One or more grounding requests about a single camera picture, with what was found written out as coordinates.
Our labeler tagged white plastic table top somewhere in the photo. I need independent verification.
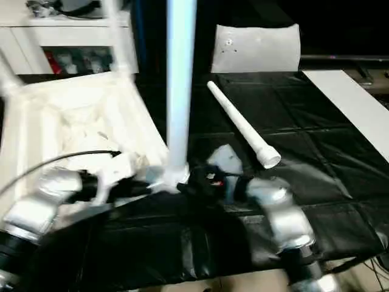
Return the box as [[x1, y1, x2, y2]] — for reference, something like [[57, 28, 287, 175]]
[[0, 71, 190, 226]]

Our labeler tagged white plastic table leg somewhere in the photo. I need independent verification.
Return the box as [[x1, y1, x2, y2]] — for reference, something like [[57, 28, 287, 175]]
[[207, 80, 283, 170], [0, 52, 27, 98], [163, 0, 199, 187], [102, 0, 138, 77]]

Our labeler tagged black work mat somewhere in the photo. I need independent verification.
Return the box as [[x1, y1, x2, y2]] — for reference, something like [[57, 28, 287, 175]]
[[0, 68, 389, 287]]

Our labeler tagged white cushion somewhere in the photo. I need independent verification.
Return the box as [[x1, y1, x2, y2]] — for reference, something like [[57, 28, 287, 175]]
[[210, 23, 301, 74]]

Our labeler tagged red bottle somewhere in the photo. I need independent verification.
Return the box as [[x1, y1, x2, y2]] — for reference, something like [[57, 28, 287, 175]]
[[46, 52, 63, 74]]

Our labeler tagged white flat board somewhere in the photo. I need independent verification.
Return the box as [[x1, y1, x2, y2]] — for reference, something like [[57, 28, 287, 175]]
[[301, 69, 389, 160]]

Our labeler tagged black metal stand leg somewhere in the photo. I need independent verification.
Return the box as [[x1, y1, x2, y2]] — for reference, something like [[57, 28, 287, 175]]
[[328, 251, 389, 274]]

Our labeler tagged white cabinet with glass doors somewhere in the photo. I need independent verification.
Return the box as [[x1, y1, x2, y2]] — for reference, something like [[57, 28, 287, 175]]
[[0, 0, 138, 77]]

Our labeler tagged grey clutter on cabinet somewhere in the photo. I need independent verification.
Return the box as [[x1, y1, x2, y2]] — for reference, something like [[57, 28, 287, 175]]
[[24, 0, 105, 18]]

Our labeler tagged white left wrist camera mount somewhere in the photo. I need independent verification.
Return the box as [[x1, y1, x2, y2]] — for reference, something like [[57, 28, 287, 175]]
[[91, 152, 142, 206]]

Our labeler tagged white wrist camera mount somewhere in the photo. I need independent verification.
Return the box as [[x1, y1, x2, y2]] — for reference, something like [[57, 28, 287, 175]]
[[91, 152, 142, 206], [205, 144, 245, 177]]

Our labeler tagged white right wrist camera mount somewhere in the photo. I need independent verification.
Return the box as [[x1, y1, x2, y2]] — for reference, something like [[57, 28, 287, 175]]
[[205, 144, 245, 177]]

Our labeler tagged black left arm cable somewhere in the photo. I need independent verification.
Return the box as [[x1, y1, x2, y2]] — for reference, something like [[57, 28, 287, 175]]
[[0, 150, 122, 196]]

